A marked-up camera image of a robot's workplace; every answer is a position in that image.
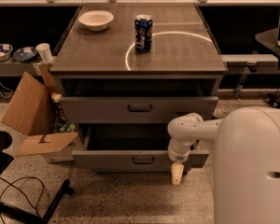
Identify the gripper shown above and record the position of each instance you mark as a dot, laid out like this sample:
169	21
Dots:
177	156

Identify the grey drawer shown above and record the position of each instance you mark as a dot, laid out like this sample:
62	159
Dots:
124	148
97	110

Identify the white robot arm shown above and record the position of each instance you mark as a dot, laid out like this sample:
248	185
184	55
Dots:
246	161

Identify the grey drawer cabinet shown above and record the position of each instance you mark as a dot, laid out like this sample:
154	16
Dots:
183	60

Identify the grey top drawer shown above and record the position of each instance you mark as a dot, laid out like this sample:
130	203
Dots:
97	110

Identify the open cardboard box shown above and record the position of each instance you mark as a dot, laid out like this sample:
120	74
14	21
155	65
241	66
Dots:
30	112

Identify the green snack bag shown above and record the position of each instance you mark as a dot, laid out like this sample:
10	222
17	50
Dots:
64	127

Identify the blue soda can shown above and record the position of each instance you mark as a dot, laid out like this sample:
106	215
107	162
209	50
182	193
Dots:
143	26

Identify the white bowl on cabinet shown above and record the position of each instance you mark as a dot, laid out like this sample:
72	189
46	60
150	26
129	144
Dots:
96	20

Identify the white paper cup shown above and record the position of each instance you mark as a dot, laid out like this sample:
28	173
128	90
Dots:
44	51

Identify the blue bowl on shelf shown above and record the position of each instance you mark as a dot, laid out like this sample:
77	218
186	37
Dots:
25	55

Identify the white patterned bowl on shelf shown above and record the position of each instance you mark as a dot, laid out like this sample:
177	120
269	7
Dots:
5	52

